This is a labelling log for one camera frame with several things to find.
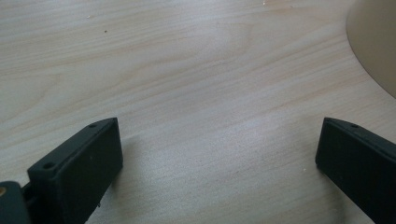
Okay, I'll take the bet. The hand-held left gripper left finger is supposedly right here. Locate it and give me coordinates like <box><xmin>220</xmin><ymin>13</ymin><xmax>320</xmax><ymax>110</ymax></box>
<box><xmin>21</xmin><ymin>117</ymin><xmax>124</xmax><ymax>224</ymax></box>

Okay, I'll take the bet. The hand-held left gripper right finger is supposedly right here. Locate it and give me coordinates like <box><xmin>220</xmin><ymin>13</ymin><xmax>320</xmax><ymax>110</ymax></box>
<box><xmin>315</xmin><ymin>117</ymin><xmax>396</xmax><ymax>224</ymax></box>

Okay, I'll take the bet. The beige round plate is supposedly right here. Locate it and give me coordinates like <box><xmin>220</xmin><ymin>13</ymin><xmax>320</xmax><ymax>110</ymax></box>
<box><xmin>346</xmin><ymin>0</ymin><xmax>396</xmax><ymax>100</ymax></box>

